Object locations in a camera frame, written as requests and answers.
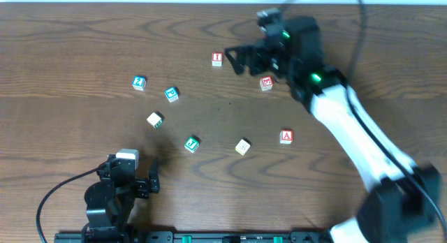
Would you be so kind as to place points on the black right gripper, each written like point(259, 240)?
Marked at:
point(254, 58)

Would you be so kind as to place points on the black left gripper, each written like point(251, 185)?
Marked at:
point(142, 186)

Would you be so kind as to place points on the red letter I block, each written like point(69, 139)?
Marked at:
point(217, 59)

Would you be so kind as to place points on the red letter A block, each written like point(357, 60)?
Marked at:
point(286, 136)

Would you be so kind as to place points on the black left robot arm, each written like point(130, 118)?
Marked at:
point(111, 200)

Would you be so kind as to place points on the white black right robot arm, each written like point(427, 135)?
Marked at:
point(401, 197)

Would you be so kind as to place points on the red letter E block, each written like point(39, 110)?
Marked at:
point(266, 83)

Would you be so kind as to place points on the green letter J block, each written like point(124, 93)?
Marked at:
point(191, 144)

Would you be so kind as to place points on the green letter R block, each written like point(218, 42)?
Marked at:
point(155, 120)

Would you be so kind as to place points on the blue letter P block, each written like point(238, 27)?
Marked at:
point(171, 94)

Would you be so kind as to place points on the plain yellow wooden block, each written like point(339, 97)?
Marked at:
point(242, 147)

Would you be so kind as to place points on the blue number 2 block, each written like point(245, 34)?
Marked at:
point(139, 83)

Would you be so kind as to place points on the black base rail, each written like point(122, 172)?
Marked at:
point(169, 237)

